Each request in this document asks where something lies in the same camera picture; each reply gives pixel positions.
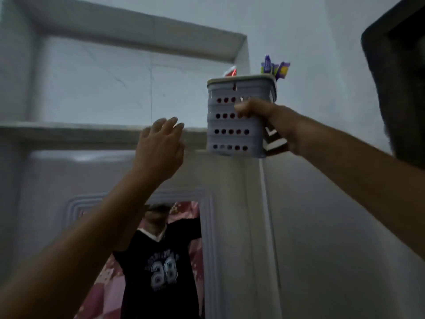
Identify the white wardrobe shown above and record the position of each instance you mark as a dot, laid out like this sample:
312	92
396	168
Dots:
239	202

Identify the person's right forearm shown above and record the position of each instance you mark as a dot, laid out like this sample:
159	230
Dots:
362	169

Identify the grey stone shelf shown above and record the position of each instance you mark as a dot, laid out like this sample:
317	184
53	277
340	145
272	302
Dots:
83	134

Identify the red white packet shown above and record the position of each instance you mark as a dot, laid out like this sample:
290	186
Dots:
230	72

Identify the person's left forearm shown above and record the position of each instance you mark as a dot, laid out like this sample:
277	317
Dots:
76	249

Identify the white framed mirror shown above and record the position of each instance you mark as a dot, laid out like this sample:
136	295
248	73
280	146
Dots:
206	249

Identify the person's left fingers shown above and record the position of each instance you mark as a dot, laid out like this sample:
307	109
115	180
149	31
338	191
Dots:
167	126

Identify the purple yellow packet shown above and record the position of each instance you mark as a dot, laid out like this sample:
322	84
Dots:
277	69

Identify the grey perforated plastic basket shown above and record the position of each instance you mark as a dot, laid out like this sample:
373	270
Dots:
229	129

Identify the black white striped packet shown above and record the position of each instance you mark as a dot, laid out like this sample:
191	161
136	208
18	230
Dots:
274	142

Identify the person's left hand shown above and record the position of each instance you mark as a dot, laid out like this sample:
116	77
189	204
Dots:
159	152

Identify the dark cabinet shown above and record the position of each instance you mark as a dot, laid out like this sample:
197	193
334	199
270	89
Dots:
401	79

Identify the person's right hand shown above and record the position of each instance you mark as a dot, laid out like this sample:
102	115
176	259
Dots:
272	124

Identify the person's right thumb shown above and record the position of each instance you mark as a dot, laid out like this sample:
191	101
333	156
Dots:
249	107

